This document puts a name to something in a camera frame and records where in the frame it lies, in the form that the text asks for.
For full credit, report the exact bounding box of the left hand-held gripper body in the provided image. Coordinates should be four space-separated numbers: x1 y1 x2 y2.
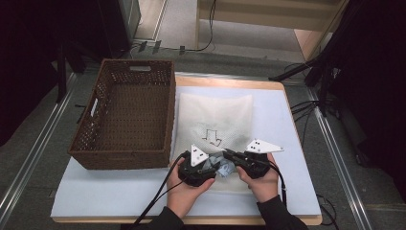
177 144 218 188

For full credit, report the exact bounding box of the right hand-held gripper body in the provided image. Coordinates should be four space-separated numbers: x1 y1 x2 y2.
235 137 285 180

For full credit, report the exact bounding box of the light blue garment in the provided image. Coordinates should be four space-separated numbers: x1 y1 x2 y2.
204 151 239 179

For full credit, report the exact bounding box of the brown wicker basket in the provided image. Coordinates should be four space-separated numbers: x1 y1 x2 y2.
67 57 177 171

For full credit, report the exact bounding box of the person's left hand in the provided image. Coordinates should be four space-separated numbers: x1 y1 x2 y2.
166 157 216 220

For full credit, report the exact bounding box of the person's right hand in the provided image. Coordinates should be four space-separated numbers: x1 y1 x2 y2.
236 152 281 204

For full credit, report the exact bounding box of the white table mat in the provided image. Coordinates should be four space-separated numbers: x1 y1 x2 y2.
50 85 323 219

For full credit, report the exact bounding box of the black metal stand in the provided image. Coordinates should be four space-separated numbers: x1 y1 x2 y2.
267 0 362 118

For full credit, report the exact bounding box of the light wooden shelf unit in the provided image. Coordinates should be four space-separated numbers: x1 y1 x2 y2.
194 0 350 62

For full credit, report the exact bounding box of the dark cabinet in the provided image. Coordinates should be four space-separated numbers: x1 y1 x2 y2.
97 0 142 59

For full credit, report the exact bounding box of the black stand leg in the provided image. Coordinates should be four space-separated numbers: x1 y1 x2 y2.
55 41 88 104

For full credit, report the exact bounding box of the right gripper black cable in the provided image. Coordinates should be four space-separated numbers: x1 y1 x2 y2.
267 160 289 210

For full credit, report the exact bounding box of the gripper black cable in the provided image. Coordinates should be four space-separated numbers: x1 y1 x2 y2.
267 160 289 210
133 150 190 228

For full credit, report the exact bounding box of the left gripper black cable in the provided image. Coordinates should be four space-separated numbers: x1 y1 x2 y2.
133 150 190 228

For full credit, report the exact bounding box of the bundle of black cables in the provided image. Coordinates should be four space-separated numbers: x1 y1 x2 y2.
288 61 321 149

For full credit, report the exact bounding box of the metal floor rail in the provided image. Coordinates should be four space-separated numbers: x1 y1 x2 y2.
0 72 79 213
305 85 373 230

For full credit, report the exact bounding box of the black floor cable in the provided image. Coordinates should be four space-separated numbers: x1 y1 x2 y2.
159 0 218 54

